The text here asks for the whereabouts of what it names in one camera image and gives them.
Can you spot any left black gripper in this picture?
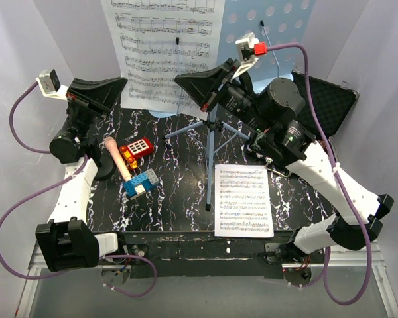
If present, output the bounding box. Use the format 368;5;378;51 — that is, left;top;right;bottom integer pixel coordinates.
64;77;127;138

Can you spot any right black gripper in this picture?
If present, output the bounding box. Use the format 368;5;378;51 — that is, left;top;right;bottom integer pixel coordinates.
174;59;271;135

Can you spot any pink toy microphone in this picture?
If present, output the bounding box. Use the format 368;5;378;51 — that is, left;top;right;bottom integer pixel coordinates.
104;136;131;182

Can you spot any sheet music page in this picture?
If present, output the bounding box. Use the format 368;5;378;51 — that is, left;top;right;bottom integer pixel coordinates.
101;0;225;118
214;164;275;238

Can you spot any blue music stand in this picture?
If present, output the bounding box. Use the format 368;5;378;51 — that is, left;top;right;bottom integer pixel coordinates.
149;0;316;212

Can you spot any black poker chip case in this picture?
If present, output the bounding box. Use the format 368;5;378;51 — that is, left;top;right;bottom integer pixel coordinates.
245;71;359;160

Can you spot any black microphone stand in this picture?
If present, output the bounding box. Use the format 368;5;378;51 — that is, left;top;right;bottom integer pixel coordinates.
94;154;116;181

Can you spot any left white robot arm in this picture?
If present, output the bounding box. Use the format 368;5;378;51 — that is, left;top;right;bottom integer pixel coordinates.
35;71;128;272

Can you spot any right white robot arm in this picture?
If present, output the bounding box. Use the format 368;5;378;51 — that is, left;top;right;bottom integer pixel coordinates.
174;58;393;264

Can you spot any blue grey brick toy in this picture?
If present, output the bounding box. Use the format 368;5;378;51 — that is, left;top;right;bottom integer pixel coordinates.
123;169;160;200

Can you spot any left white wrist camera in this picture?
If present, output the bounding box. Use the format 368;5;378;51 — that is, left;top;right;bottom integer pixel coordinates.
36;68;68;100

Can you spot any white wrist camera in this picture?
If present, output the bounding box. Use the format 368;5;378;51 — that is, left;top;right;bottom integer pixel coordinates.
36;68;68;100
232;32;267;80

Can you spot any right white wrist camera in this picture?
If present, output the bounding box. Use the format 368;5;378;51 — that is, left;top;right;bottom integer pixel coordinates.
232;32;267;80

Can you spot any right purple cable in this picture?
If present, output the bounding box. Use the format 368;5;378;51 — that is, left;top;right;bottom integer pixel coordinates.
265;42;373;306

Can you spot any left aluminium rail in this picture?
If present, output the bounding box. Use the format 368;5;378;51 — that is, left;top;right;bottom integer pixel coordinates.
28;242;48;269

